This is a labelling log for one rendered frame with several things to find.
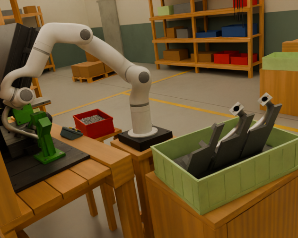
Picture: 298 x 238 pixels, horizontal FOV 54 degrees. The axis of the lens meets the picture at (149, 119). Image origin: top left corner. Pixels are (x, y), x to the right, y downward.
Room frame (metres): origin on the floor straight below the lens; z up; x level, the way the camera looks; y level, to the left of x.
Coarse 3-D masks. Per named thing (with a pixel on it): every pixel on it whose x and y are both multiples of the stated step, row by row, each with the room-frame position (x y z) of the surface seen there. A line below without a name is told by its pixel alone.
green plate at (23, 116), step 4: (28, 104) 1.76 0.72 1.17; (24, 108) 1.74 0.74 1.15; (28, 108) 1.75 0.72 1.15; (12, 112) 1.74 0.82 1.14; (16, 112) 1.70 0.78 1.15; (20, 112) 1.71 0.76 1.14; (24, 112) 1.73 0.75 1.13; (28, 112) 1.74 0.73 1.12; (32, 112) 1.75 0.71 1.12; (16, 116) 1.69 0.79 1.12; (20, 116) 1.70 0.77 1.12; (24, 116) 1.72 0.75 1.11; (28, 116) 1.73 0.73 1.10; (16, 120) 1.68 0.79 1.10; (20, 120) 1.69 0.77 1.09; (24, 120) 1.71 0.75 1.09; (28, 120) 1.72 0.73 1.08; (20, 124) 1.68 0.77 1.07
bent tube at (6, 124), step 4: (8, 108) 1.65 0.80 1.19; (4, 112) 1.63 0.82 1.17; (8, 112) 1.65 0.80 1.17; (4, 116) 1.62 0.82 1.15; (4, 120) 1.61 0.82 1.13; (4, 124) 1.61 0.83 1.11; (8, 124) 1.62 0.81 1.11; (8, 128) 1.61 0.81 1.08; (12, 128) 1.62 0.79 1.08; (16, 128) 1.63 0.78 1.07; (16, 132) 1.62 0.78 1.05; (20, 132) 1.63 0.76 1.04; (24, 132) 1.65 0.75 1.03; (28, 132) 1.66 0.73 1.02; (28, 136) 1.65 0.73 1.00; (32, 136) 1.66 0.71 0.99; (36, 136) 1.67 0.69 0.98
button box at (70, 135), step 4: (64, 128) 1.84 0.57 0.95; (68, 128) 1.82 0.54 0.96; (64, 132) 1.82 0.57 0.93; (68, 132) 1.79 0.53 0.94; (72, 132) 1.76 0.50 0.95; (76, 132) 1.77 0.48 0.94; (80, 132) 1.80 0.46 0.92; (64, 136) 1.80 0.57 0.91; (68, 136) 1.77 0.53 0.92; (72, 136) 1.75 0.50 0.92; (76, 136) 1.77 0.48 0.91; (80, 136) 1.78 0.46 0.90
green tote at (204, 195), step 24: (168, 144) 1.40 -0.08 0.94; (192, 144) 1.46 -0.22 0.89; (288, 144) 1.20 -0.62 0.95; (168, 168) 1.21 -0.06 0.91; (240, 168) 1.08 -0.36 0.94; (264, 168) 1.14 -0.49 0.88; (288, 168) 1.21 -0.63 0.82; (192, 192) 1.03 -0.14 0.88; (216, 192) 1.03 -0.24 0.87; (240, 192) 1.08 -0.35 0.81
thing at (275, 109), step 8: (272, 104) 1.26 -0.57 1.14; (280, 104) 1.24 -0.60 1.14; (272, 112) 1.24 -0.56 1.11; (272, 120) 1.27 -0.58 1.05; (256, 128) 1.25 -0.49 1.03; (264, 128) 1.27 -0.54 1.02; (248, 136) 1.24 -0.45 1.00; (256, 136) 1.27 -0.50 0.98; (264, 136) 1.31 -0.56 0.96; (248, 144) 1.28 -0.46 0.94; (256, 144) 1.31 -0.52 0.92; (264, 144) 1.34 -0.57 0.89; (240, 152) 1.29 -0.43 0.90; (248, 152) 1.31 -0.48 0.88; (256, 152) 1.34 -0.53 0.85
